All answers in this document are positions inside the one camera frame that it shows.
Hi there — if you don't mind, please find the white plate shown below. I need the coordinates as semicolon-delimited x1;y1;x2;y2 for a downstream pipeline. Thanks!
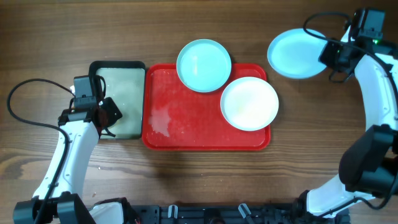
220;77;279;131

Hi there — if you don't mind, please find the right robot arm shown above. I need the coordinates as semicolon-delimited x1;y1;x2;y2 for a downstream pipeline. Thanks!
290;7;397;223

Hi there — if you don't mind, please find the light blue plate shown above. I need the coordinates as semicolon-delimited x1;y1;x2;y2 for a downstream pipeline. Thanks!
267;29;326;79
176;39;232;93

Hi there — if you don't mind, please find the black water tray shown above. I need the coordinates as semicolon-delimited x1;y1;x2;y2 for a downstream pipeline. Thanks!
89;60;146;139

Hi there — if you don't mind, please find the left black cable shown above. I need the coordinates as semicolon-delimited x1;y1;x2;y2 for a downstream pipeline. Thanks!
6;78;78;224

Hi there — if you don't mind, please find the red plastic tray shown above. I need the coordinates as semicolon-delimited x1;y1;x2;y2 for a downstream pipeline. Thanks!
142;63;271;151

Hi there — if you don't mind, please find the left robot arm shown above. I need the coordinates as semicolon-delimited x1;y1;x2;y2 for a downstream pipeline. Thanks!
12;75;141;224

